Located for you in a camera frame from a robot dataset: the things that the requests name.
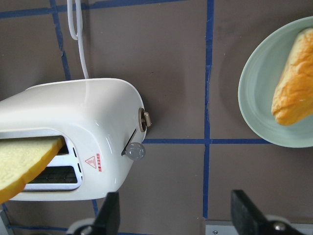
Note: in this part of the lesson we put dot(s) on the white toaster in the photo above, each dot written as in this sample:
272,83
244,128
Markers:
103,124

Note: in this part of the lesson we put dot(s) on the triangular golden bread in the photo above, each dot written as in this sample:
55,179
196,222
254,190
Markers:
293,96

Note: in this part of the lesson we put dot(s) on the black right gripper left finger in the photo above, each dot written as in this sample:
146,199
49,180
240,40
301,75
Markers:
108,220

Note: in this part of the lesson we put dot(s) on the light green plate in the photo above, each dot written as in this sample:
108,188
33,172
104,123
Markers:
258,81

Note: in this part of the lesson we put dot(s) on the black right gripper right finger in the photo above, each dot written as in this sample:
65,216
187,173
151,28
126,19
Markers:
246,217

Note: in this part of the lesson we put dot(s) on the toast slice in toaster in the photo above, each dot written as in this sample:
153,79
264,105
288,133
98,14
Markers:
22,160

